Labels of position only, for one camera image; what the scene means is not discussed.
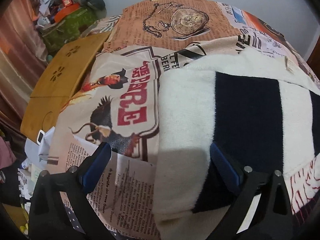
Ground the brown wooden door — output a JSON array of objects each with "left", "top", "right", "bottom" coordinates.
[{"left": 307, "top": 39, "right": 320, "bottom": 78}]

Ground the white and navy knit sweater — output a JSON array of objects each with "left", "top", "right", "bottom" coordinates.
[{"left": 152, "top": 48, "right": 319, "bottom": 239}]

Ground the orange box on bag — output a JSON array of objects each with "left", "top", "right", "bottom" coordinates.
[{"left": 54, "top": 0, "right": 80, "bottom": 23}]

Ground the yellow wooden board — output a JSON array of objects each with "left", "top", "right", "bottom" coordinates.
[{"left": 20, "top": 31, "right": 111, "bottom": 142}]

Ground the clutter pile beside bed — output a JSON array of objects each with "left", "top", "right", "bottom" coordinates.
[{"left": 1, "top": 126, "right": 47, "bottom": 236}]

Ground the striped pink curtain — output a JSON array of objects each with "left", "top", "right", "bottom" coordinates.
[{"left": 1, "top": 0, "right": 48, "bottom": 131}]

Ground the green patterned storage bag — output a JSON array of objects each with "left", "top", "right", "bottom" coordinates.
[{"left": 41, "top": 7, "right": 97, "bottom": 54}]

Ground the newspaper print bed sheet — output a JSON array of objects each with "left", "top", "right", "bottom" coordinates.
[{"left": 48, "top": 0, "right": 319, "bottom": 239}]

